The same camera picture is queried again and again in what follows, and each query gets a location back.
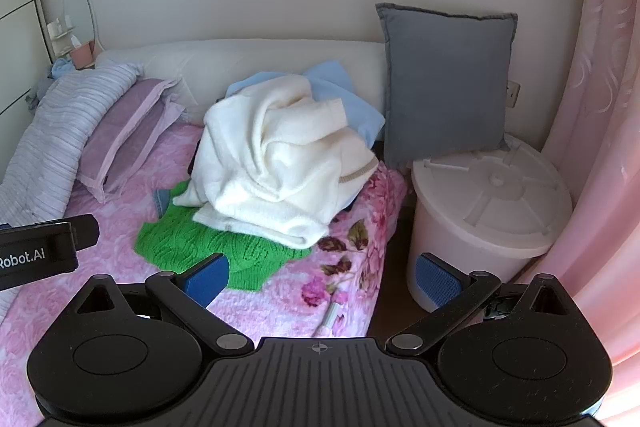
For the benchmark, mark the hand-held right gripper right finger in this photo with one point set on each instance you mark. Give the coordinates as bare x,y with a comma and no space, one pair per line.
437,279

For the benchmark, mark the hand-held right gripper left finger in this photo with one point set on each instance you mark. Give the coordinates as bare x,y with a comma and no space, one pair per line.
207,279

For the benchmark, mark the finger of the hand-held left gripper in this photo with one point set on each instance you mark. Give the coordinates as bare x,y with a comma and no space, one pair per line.
87,231

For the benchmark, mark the cream knit sweater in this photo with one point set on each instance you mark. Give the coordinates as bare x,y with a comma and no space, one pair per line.
280,157

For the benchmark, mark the pink floral blanket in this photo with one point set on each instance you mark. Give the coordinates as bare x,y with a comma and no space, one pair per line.
115,227

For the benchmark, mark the green knit sweater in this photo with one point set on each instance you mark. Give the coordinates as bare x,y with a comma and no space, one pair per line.
200,242

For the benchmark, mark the white plastic bucket with lid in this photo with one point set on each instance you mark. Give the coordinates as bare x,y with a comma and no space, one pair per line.
480,217

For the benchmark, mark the blue denim garment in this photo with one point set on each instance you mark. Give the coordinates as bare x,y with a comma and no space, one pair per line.
162,204

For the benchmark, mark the lilac striped quilt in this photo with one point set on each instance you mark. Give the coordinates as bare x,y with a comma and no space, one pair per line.
55,132

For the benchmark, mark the small white tube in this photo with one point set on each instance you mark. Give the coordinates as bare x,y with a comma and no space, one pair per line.
329,318

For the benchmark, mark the small grey cloth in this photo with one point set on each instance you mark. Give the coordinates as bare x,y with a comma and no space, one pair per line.
37,96

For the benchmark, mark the small light blue cloth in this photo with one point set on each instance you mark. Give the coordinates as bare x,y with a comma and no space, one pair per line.
61,69

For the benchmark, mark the pink tissue box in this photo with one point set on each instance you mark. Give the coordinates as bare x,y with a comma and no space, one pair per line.
82,56

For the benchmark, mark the grey square pillow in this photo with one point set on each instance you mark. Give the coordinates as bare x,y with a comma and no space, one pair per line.
445,82

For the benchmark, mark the light blue garment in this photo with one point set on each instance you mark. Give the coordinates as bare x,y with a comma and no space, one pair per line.
350,102

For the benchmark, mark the white long bolster pillow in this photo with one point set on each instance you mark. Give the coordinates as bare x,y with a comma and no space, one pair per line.
225,62

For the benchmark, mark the oval mirror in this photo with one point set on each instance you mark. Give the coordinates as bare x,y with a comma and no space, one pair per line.
80,7

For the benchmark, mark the pink curtain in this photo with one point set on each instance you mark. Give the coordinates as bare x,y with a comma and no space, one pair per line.
600,107

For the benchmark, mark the beige wall socket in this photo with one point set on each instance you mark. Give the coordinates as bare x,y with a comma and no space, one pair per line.
513,93

